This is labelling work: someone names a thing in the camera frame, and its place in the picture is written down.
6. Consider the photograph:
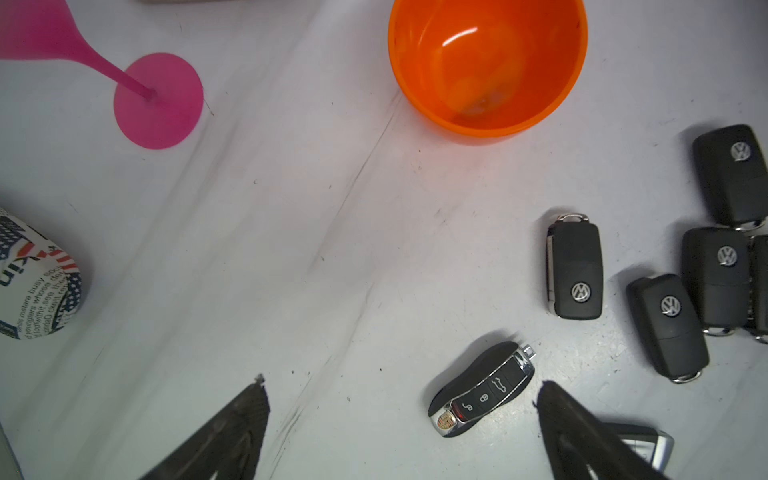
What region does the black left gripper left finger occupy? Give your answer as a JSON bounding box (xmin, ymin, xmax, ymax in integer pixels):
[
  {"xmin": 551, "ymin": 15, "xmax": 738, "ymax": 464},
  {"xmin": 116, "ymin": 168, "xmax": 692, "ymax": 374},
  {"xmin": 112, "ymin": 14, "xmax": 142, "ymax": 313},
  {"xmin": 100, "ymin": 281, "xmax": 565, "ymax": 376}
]
[{"xmin": 144, "ymin": 375, "xmax": 270, "ymax": 480}]

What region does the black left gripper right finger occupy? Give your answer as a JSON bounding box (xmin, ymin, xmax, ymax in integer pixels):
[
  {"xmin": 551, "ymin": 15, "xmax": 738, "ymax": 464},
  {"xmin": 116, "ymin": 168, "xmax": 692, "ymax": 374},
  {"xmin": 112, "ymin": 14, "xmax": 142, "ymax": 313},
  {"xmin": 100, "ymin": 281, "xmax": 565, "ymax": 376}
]
[{"xmin": 536, "ymin": 381, "xmax": 665, "ymax": 479}]

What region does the chrome black smart key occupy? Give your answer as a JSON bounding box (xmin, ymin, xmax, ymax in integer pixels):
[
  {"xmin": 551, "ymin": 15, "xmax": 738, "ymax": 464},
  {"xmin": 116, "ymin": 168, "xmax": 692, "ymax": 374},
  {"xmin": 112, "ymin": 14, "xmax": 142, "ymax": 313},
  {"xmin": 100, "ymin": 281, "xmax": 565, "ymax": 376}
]
[{"xmin": 428, "ymin": 341, "xmax": 536, "ymax": 438}]

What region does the black VW flip key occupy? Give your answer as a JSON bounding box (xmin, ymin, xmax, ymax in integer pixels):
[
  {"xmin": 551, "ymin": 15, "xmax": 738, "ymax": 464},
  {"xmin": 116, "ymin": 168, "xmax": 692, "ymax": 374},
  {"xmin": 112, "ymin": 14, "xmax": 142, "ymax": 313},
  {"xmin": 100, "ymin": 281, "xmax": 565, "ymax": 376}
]
[
  {"xmin": 692, "ymin": 124, "xmax": 767, "ymax": 229},
  {"xmin": 681, "ymin": 227, "xmax": 750, "ymax": 337},
  {"xmin": 546, "ymin": 213, "xmax": 604, "ymax": 321},
  {"xmin": 626, "ymin": 273, "xmax": 709, "ymax": 384}
]

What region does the silver black smart key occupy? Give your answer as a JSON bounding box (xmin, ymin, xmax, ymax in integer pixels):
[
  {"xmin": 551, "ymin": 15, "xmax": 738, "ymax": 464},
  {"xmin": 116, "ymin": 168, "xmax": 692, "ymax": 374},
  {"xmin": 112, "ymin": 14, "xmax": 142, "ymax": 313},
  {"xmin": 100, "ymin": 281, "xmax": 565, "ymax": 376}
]
[{"xmin": 606, "ymin": 423, "xmax": 675, "ymax": 473}]

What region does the black flip key buttons up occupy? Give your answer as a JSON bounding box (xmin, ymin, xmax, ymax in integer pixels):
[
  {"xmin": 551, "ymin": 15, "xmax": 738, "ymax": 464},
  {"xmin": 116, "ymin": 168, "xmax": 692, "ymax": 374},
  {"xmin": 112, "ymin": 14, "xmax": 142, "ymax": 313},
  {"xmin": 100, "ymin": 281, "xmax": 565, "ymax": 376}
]
[{"xmin": 746, "ymin": 235, "xmax": 767, "ymax": 344}]

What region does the pink plastic wine goblet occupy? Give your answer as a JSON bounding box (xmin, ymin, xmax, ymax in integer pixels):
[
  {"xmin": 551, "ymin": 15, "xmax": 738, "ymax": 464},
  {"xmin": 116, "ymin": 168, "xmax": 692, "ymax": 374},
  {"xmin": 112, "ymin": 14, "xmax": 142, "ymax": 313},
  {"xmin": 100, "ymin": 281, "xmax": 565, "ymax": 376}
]
[{"xmin": 1, "ymin": 1, "xmax": 204, "ymax": 150}]

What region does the orange plastic bowl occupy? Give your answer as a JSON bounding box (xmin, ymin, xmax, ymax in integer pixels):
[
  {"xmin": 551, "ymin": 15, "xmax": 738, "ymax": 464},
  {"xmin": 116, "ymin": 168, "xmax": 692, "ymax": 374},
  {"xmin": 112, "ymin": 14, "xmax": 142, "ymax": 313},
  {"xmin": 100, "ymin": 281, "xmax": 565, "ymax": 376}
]
[{"xmin": 387, "ymin": 0, "xmax": 589, "ymax": 140}]

